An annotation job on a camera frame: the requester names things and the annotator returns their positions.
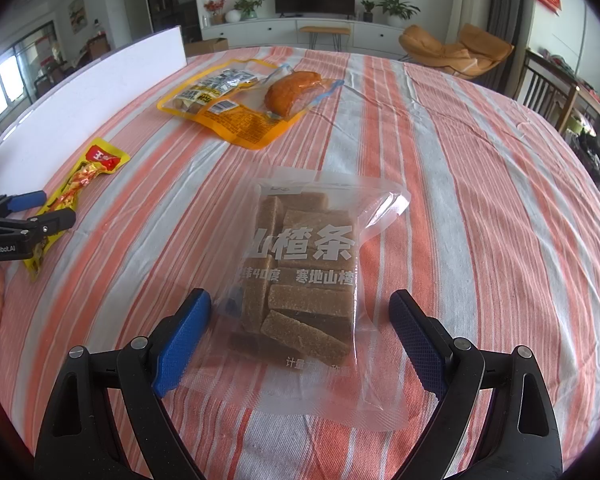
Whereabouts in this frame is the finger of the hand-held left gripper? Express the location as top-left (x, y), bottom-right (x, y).
top-left (5, 209), bottom-right (77, 241)
top-left (0, 190), bottom-right (48, 219)

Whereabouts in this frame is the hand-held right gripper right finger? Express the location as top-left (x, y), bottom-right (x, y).
top-left (389, 288), bottom-right (563, 480)

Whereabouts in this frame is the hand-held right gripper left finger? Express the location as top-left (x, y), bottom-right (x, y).
top-left (34, 287), bottom-right (213, 480)

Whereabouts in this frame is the narrow yellow red-label snack packet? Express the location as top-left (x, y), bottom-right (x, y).
top-left (22, 138), bottom-right (131, 282)

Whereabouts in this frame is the clear bag of brown bars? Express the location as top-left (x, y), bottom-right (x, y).
top-left (195, 167), bottom-right (412, 431)

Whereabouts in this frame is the orange packet of small snacks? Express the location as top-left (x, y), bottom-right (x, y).
top-left (157, 58), bottom-right (306, 151)

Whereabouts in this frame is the clear packed orange sausage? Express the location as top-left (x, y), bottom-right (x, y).
top-left (264, 62), bottom-right (346, 122)

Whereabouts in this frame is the white foam board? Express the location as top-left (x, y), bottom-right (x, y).
top-left (0, 25), bottom-right (188, 161)

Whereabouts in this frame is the orange white striped cloth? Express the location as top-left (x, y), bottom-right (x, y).
top-left (0, 49), bottom-right (600, 480)

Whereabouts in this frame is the cardboard box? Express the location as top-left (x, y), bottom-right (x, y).
top-left (184, 37), bottom-right (230, 58)

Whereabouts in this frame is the red flower plant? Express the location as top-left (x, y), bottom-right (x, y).
top-left (203, 0), bottom-right (227, 25)

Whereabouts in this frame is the dark wooden chair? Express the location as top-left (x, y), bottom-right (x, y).
top-left (514, 48), bottom-right (582, 127)

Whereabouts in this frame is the green potted plant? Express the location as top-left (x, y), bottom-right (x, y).
top-left (233, 0), bottom-right (265, 21)

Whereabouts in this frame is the white television cabinet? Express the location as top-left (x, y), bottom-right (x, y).
top-left (210, 15), bottom-right (417, 57)

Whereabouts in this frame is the orange lounge chair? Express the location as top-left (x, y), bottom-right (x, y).
top-left (398, 23), bottom-right (515, 80)

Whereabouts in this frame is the wooden stool with metal legs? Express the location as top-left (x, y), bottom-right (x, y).
top-left (299, 25), bottom-right (352, 52)

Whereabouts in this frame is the large leafy potted plant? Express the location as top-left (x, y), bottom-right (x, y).
top-left (376, 0), bottom-right (421, 28)

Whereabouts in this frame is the grey curtain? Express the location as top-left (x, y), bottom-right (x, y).
top-left (489, 0), bottom-right (532, 92)

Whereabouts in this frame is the white curtain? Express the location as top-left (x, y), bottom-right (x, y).
top-left (449, 0), bottom-right (497, 47)

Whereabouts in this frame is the framed wall picture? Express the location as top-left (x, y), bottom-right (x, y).
top-left (68, 0), bottom-right (87, 35)

